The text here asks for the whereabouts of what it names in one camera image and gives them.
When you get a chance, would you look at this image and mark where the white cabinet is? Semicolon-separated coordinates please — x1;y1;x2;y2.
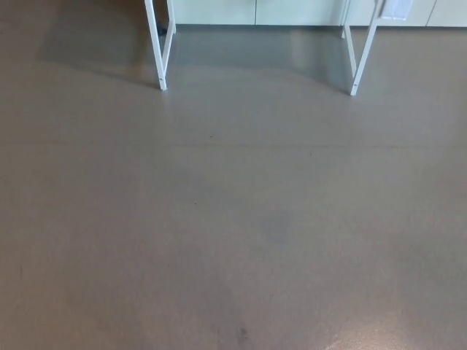
171;0;467;28

